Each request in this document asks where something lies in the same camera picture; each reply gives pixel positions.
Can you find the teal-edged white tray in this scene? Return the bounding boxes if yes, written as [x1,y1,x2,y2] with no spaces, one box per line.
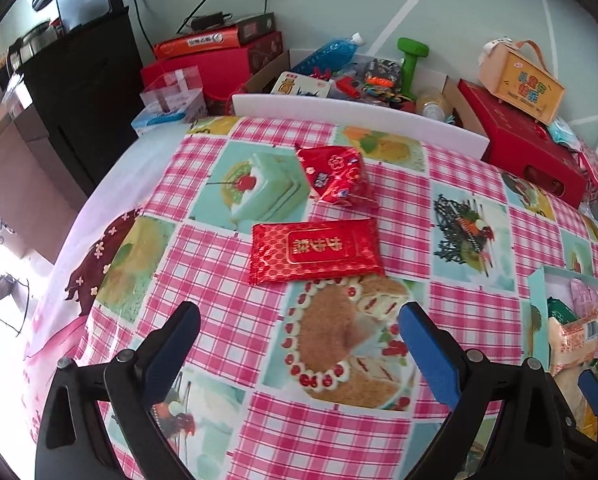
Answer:
[526,266,598,376]

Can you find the black flat box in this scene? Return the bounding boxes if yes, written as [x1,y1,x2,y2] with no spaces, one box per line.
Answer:
[234,12,276,45]

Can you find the black cabinet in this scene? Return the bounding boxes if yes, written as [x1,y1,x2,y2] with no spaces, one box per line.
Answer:
[16,7,144,198]

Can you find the green dumbbell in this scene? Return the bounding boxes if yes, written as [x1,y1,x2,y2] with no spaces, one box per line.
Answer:
[396,37,430,101]

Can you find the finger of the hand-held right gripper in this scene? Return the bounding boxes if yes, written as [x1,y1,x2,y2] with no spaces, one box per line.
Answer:
[578,368,598,419]

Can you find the white foam board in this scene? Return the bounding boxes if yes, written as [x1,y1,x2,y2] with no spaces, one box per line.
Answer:
[230,92,490,161]

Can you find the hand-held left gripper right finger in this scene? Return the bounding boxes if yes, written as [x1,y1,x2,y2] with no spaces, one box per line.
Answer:
[398,301,574,480]

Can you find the blue tissue pack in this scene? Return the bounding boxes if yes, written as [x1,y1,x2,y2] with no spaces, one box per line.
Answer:
[546,117,582,153]

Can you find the small white orange-edged packet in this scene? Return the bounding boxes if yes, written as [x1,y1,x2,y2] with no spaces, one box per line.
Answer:
[548,310,598,376]

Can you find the red foil packet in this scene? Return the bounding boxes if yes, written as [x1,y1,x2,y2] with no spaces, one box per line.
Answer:
[249,217,386,286]

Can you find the blue plastic bottle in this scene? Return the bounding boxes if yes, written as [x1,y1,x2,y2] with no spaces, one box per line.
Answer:
[291,32,367,76]

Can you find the puffy red snack packet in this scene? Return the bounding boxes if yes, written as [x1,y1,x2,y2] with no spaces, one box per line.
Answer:
[294,142,380,211]

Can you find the brown cardboard box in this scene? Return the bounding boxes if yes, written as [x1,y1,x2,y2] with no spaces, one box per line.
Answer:
[0,105,80,263]

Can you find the dark toy packet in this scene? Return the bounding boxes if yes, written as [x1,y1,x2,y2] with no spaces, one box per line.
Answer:
[364,57,404,106]

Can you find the pink checkered food-print tablecloth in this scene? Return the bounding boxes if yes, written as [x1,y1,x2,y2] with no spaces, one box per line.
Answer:
[24,115,598,480]

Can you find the metal cooking pot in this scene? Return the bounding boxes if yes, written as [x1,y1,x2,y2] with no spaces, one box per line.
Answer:
[6,20,60,66]

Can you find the green biscuit packet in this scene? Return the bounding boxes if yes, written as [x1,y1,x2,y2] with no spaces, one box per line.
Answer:
[546,296,577,326]

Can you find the pink snack packet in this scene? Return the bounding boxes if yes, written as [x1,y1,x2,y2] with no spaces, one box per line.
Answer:
[569,280,598,316]

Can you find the yellow and white card box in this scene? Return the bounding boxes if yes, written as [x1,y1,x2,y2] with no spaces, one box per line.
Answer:
[270,72,332,98]

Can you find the clear plastic jar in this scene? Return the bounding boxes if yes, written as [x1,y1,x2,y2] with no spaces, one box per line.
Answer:
[416,87,452,121]

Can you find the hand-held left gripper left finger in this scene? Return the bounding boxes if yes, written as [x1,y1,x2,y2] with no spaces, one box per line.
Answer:
[34,301,201,480]

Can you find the pink patterned box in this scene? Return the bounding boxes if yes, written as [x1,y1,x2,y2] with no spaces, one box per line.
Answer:
[576,140,598,206]

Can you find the dark red box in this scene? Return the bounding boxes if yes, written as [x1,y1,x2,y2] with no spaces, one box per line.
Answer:
[204,31,284,83]

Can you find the red gift box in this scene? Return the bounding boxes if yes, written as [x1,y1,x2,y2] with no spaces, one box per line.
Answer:
[458,79,590,209]

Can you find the bright red box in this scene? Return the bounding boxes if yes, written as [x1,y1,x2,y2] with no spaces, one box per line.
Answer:
[140,55,252,116]

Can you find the black power adapter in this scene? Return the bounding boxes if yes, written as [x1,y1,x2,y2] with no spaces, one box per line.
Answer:
[190,12,230,31]

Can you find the yellow carry box with handle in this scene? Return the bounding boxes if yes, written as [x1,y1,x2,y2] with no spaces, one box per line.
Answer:
[479,37,567,126]

